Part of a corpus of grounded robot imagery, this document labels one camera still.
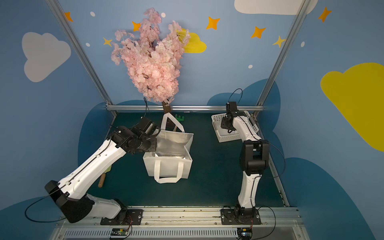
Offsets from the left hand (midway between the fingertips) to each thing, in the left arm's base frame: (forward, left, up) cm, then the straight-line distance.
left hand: (152, 143), depth 74 cm
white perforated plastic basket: (+19, -40, -17) cm, 47 cm away
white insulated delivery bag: (-9, -11, 0) cm, 14 cm away
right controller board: (-35, -48, -26) cm, 65 cm away
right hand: (+24, -44, -11) cm, 51 cm away
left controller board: (-35, +16, -26) cm, 47 cm away
